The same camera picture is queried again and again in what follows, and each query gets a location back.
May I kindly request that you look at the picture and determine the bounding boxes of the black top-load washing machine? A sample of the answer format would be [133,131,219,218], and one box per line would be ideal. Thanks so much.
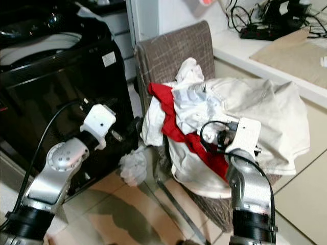
[0,0,139,199]

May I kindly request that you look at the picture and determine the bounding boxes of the crumpled white cloth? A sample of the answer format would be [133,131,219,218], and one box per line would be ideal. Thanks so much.
[119,145,149,187]

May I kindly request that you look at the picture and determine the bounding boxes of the red cloth garment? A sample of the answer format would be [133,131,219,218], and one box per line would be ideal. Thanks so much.
[148,82,230,183]

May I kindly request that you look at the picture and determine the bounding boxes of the large cream garment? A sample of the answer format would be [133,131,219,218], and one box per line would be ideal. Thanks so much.
[140,77,312,199]

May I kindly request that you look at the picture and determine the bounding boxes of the white and pale blue shirt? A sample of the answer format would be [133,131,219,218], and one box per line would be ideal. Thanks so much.
[171,57,221,136]

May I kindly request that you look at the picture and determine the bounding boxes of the white counter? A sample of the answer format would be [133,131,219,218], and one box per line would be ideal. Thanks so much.
[213,26,327,164]

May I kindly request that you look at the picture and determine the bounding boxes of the brown checked fabric chair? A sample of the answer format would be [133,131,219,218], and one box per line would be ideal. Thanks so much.
[135,20,285,234]

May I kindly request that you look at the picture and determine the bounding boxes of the white drawer cabinet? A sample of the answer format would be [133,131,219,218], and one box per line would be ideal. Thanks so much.
[77,0,136,82]

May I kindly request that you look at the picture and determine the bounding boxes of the beige cloth mat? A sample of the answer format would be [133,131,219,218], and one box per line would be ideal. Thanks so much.
[250,28,327,90]

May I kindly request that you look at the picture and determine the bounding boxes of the black power strip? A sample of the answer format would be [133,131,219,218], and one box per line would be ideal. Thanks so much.
[240,22,296,42]

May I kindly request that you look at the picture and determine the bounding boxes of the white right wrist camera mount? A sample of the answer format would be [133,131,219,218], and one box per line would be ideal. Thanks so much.
[227,117,263,154]

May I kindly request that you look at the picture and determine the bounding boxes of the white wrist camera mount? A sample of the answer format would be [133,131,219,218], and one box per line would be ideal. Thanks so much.
[227,117,263,154]
[80,104,117,150]

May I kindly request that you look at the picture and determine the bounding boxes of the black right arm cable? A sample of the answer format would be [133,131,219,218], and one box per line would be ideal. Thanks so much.
[199,120,277,205]

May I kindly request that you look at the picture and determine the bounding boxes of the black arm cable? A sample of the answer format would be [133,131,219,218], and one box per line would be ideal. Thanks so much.
[199,120,277,205]
[0,98,90,233]

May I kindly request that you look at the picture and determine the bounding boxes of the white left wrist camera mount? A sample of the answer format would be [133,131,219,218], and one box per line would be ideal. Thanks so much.
[80,104,117,150]

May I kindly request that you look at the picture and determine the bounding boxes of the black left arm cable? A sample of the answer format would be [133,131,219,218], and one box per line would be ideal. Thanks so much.
[0,98,90,233]

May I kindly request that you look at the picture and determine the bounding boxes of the black device with cables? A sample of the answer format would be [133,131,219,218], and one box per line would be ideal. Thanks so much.
[227,0,327,32]

